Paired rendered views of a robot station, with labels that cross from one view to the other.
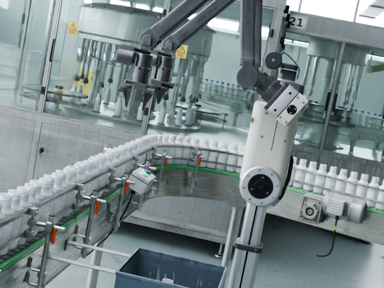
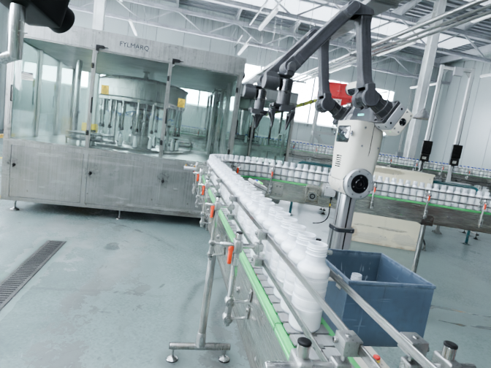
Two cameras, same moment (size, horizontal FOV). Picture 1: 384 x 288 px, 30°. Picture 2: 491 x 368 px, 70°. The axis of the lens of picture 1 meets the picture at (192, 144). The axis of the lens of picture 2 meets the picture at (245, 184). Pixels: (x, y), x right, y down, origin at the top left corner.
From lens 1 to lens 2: 1.50 m
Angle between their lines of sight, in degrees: 19
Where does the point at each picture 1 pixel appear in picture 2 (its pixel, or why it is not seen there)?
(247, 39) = (367, 66)
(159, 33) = (301, 60)
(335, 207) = (330, 191)
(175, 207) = (184, 201)
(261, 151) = (361, 157)
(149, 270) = not seen: hidden behind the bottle
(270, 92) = (386, 109)
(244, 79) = (370, 98)
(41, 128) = (88, 158)
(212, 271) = (372, 258)
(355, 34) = not seen: hidden behind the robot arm
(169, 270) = (337, 263)
